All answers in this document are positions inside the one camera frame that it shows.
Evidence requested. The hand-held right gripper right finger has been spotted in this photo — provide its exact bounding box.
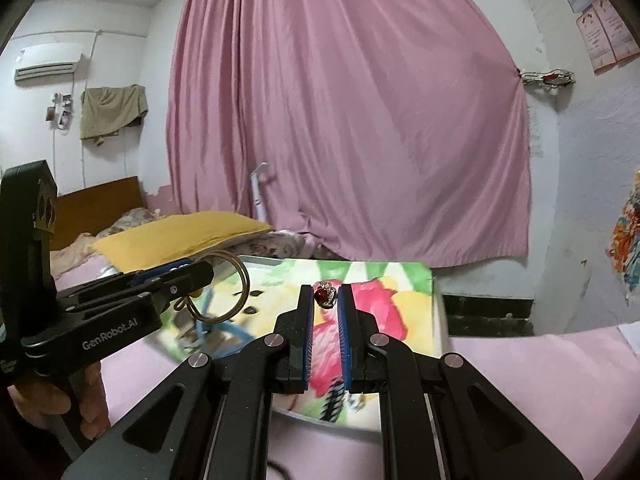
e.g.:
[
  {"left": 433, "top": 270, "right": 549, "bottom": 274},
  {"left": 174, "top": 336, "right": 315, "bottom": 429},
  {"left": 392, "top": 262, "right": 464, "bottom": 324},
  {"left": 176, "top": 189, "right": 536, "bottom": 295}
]
[{"left": 337, "top": 284, "right": 583, "bottom": 480}]

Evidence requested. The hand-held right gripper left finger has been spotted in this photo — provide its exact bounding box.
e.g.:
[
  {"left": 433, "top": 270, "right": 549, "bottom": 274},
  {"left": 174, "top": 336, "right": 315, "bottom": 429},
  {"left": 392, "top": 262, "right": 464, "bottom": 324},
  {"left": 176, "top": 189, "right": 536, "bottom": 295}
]
[{"left": 60, "top": 285, "right": 316, "bottom": 480}]

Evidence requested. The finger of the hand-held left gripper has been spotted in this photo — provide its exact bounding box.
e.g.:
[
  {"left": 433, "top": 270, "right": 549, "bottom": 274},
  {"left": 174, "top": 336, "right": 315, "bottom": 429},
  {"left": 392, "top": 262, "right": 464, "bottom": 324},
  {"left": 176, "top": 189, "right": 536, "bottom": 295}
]
[
  {"left": 55, "top": 261, "right": 216, "bottom": 311},
  {"left": 100, "top": 258, "right": 195, "bottom": 286}
]

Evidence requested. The red bead charm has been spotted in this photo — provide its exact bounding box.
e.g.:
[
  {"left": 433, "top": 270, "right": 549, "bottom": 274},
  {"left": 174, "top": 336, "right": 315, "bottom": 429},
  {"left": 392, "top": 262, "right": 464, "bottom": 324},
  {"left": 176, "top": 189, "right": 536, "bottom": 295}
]
[{"left": 312, "top": 280, "right": 340, "bottom": 309}]

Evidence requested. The gold bangle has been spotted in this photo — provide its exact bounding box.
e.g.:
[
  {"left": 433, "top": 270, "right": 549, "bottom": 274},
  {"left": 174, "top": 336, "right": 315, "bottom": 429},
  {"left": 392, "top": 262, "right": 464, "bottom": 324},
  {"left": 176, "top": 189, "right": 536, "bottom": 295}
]
[{"left": 172, "top": 249, "right": 250, "bottom": 325}]

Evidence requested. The black braided bracelet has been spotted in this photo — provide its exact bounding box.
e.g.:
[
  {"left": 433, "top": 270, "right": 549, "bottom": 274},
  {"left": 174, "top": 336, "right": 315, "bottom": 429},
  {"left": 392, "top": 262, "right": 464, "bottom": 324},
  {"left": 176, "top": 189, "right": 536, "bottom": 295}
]
[{"left": 320, "top": 387, "right": 366, "bottom": 421}]

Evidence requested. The person's left hand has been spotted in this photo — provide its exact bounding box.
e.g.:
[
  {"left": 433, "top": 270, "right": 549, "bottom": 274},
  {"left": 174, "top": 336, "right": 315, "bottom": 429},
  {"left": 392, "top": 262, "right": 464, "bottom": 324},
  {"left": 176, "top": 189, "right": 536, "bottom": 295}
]
[{"left": 7, "top": 360, "right": 111, "bottom": 441}]

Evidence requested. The yellow pillow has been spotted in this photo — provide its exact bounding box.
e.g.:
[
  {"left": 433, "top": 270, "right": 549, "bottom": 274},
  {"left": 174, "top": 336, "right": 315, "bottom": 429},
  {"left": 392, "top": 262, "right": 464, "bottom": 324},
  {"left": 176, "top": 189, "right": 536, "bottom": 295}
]
[{"left": 91, "top": 210, "right": 275, "bottom": 273}]

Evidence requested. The colourful drawing paper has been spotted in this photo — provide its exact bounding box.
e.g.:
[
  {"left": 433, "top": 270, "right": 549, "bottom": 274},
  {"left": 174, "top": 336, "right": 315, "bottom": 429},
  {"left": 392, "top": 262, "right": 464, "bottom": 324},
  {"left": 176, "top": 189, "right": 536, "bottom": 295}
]
[{"left": 165, "top": 259, "right": 436, "bottom": 421}]

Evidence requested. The pink bedsheet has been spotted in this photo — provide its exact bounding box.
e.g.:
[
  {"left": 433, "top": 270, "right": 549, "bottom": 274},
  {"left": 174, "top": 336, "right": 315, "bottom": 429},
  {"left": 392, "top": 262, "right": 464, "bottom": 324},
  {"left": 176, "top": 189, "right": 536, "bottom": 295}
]
[{"left": 52, "top": 252, "right": 126, "bottom": 283}]

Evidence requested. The beige floral quilt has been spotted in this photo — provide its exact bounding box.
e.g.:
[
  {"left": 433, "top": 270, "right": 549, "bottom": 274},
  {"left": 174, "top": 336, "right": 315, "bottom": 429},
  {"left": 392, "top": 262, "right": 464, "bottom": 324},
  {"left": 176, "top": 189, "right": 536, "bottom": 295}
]
[{"left": 50, "top": 207, "right": 166, "bottom": 278}]

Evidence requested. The wooden headboard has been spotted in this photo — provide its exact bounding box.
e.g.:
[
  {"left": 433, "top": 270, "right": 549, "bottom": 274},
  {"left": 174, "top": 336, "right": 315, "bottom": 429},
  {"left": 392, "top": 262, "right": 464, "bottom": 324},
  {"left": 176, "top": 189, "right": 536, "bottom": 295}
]
[{"left": 50, "top": 176, "right": 146, "bottom": 251}]

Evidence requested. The floral satin pillow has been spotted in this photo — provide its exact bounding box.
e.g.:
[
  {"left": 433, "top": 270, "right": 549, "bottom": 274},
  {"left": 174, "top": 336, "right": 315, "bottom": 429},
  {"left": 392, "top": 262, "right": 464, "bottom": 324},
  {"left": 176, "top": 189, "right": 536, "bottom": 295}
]
[{"left": 235, "top": 229, "right": 313, "bottom": 261}]

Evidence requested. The white folding holder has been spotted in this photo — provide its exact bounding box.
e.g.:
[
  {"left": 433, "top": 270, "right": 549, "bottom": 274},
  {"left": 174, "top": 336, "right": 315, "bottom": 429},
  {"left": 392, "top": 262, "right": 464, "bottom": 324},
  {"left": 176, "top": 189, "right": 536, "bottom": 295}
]
[{"left": 248, "top": 161, "right": 271, "bottom": 221}]

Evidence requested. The olive hanging cloth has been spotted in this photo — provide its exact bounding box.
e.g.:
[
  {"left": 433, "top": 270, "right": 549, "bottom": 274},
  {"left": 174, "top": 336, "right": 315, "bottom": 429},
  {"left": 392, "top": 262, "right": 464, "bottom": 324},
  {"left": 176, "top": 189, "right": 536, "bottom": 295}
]
[{"left": 80, "top": 84, "right": 150, "bottom": 142}]

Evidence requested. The pink table cloth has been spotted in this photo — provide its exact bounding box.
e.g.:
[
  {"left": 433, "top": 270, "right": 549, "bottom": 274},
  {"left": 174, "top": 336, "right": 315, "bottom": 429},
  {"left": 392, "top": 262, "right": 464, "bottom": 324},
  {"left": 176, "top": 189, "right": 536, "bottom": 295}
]
[{"left": 100, "top": 325, "right": 640, "bottom": 480}]

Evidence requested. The white air conditioner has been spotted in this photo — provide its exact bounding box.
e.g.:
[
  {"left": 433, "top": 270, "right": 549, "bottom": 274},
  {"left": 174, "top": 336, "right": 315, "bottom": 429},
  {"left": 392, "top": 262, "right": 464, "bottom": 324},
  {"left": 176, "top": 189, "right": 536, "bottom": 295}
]
[{"left": 13, "top": 42, "right": 85, "bottom": 83}]

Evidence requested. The pink curtain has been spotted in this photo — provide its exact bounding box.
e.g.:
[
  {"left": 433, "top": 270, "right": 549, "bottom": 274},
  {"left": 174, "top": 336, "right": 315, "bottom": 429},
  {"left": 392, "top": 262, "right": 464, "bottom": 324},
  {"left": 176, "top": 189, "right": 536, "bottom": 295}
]
[{"left": 165, "top": 0, "right": 532, "bottom": 268}]

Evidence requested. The white paper sheet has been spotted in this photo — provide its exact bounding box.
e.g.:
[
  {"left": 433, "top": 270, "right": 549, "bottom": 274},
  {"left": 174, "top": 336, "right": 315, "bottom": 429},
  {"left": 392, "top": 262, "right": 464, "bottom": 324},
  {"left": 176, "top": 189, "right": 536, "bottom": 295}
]
[{"left": 617, "top": 321, "right": 640, "bottom": 356}]

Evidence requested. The colourful figure wall sticker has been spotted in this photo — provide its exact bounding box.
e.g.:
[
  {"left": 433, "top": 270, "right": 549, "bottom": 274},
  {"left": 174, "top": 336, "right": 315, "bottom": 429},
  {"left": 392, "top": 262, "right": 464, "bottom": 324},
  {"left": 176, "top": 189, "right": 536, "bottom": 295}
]
[{"left": 606, "top": 170, "right": 640, "bottom": 306}]

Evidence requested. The wire wall rack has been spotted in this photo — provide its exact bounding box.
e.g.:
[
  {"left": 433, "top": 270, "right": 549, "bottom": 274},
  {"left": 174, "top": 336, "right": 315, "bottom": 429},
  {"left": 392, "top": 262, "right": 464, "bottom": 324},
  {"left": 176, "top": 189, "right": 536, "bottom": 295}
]
[{"left": 519, "top": 67, "right": 576, "bottom": 92}]

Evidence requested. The group of wall certificates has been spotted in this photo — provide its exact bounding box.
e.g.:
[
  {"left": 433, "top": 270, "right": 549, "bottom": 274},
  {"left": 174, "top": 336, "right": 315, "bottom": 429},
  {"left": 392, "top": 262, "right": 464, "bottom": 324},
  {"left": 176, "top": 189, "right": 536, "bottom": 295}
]
[{"left": 560, "top": 0, "right": 640, "bottom": 75}]

